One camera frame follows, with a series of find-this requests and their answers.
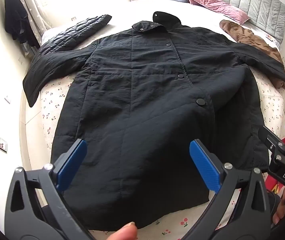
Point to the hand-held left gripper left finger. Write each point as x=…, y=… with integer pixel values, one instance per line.
x=75, y=160

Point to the bed with white sheet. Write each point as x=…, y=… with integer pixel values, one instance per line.
x=132, y=10

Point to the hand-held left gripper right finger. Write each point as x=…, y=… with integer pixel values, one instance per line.
x=205, y=165

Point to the red object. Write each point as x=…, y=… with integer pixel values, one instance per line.
x=272, y=181

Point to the person's right hand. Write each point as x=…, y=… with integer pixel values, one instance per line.
x=282, y=205

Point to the wall socket with sticker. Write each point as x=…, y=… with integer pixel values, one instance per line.
x=2, y=145

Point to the dark hanging clothes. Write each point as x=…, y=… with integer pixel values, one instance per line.
x=17, y=22

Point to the grey padded headboard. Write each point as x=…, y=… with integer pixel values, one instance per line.
x=252, y=0

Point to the brown garment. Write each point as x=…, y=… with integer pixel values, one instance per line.
x=252, y=38

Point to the cherry print bedsheet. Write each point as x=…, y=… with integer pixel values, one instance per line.
x=52, y=100

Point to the black quilted down jacket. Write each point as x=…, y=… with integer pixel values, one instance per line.
x=77, y=30

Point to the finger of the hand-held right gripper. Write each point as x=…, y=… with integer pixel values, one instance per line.
x=270, y=136

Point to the small printed packet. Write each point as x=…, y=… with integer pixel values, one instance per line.
x=270, y=38

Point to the person's left hand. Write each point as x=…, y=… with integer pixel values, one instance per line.
x=123, y=232

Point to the black long coat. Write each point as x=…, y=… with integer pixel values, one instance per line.
x=142, y=92

